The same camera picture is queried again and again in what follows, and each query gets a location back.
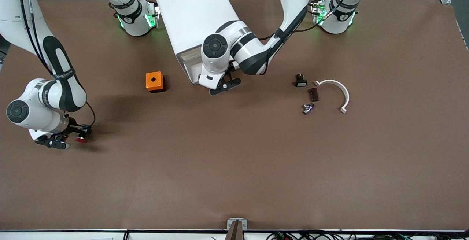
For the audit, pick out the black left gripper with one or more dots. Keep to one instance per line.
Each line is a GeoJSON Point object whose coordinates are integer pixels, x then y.
{"type": "Point", "coordinates": [232, 69]}

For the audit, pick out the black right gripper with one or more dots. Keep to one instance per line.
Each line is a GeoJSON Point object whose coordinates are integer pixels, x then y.
{"type": "Point", "coordinates": [74, 129]}

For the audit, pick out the red mushroom push button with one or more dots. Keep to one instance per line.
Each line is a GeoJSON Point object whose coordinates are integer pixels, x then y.
{"type": "Point", "coordinates": [81, 139]}

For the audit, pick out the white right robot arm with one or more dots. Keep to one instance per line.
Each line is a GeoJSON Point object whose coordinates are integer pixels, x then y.
{"type": "Point", "coordinates": [58, 86]}

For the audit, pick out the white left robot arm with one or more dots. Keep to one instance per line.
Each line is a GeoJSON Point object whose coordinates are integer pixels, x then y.
{"type": "Point", "coordinates": [253, 49]}

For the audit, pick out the small silver metal fitting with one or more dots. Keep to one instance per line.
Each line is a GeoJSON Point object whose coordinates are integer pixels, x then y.
{"type": "Point", "coordinates": [308, 109]}

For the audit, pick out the dark brown terminal block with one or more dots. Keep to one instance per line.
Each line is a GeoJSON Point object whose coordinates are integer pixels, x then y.
{"type": "Point", "coordinates": [314, 94]}

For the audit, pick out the brown table cover mat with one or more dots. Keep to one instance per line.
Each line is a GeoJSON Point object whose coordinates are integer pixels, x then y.
{"type": "Point", "coordinates": [234, 159]}

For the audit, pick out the small black pushbutton switch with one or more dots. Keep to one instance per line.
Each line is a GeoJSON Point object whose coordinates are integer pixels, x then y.
{"type": "Point", "coordinates": [301, 81]}

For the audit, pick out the orange button enclosure box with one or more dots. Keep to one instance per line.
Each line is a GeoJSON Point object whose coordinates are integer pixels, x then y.
{"type": "Point", "coordinates": [154, 80]}

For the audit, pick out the white table edge rail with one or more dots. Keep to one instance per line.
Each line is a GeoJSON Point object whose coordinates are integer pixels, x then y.
{"type": "Point", "coordinates": [55, 235]}

